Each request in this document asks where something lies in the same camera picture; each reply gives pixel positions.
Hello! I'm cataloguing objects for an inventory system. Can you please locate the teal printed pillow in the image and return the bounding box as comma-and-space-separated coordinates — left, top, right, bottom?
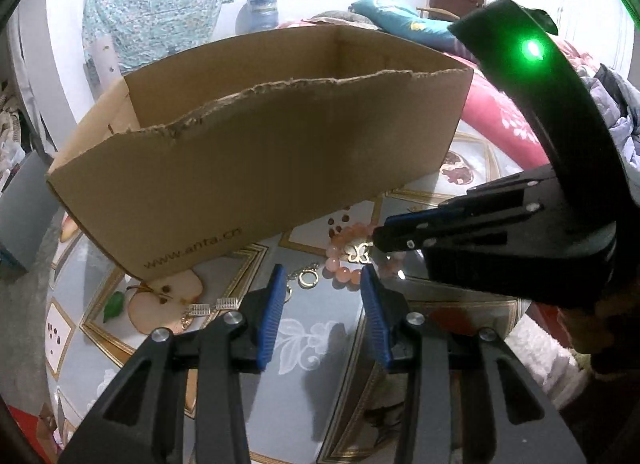
350, 0, 458, 52

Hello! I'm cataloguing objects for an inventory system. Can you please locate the fruit print tablecloth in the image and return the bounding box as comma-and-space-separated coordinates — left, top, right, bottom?
45, 131, 551, 464

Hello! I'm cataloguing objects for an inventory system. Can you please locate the small gold pendant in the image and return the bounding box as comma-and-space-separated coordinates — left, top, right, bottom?
347, 241, 373, 265

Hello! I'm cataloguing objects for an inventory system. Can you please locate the brown cardboard box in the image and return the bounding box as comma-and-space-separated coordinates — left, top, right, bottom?
46, 24, 475, 282

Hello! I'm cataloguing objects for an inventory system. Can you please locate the wooden chair back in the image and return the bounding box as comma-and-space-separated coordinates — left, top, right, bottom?
416, 4, 460, 22

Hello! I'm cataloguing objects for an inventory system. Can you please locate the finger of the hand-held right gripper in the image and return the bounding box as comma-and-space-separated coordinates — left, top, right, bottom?
374, 206, 547, 251
384, 165, 562, 233

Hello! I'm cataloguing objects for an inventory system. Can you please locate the grey blue quilt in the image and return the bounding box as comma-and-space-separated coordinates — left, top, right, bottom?
575, 64, 640, 169

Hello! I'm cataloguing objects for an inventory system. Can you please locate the blue water bottle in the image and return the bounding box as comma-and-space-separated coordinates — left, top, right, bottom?
245, 0, 279, 32

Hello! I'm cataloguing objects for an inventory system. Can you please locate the grey box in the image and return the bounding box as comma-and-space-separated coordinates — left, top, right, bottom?
0, 151, 55, 285

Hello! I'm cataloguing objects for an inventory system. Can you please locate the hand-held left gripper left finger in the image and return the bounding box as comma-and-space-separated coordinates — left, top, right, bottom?
60, 264, 288, 464

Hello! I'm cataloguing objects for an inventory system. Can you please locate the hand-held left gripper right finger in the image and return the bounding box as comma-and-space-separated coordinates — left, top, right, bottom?
360, 264, 586, 464

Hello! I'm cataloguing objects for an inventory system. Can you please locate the teal floral hanging cloth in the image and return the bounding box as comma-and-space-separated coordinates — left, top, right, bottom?
81, 0, 236, 72

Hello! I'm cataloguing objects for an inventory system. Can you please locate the pink bead bracelet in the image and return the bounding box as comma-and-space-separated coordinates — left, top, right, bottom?
325, 224, 408, 292

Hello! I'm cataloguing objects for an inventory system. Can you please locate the white fluffy cloth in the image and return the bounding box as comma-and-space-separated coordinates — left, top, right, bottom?
510, 301, 591, 410

